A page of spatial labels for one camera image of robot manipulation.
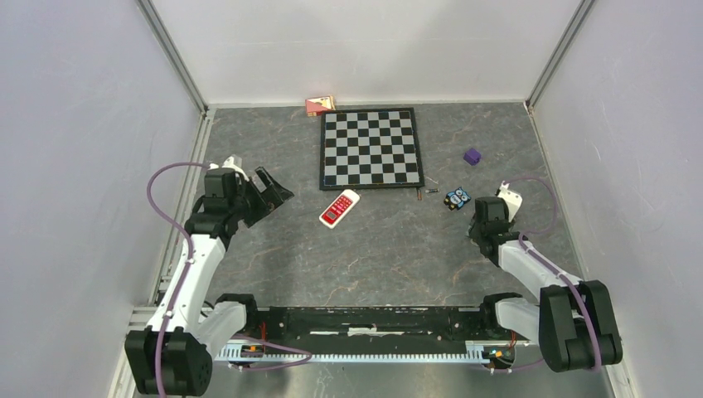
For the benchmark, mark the red orange small box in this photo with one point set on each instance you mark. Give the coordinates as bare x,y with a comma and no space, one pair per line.
319,105

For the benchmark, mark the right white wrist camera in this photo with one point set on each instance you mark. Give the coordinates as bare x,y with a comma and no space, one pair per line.
512,199

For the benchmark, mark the purple cube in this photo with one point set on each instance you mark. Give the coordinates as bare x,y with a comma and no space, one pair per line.
472,156

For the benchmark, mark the blue owl toy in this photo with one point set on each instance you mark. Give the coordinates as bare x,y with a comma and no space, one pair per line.
456,199

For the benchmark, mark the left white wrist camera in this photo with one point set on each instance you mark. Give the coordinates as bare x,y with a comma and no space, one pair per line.
232,162

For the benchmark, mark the white slotted cable duct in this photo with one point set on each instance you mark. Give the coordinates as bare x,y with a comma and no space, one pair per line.
243,352

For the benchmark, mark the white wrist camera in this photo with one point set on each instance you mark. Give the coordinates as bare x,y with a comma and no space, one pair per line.
512,199
232,162

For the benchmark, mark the black white chessboard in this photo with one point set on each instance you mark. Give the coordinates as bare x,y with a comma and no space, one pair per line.
370,149

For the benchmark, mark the red white remote control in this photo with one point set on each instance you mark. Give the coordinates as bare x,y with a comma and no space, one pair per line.
339,208

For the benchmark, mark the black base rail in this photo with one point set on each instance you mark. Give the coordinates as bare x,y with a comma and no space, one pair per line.
377,330

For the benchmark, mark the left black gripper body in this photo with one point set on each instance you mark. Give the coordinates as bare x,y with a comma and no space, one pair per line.
254,206

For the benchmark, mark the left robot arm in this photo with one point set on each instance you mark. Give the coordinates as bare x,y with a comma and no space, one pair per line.
173,354

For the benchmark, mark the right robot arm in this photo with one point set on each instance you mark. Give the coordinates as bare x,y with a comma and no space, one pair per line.
573,322

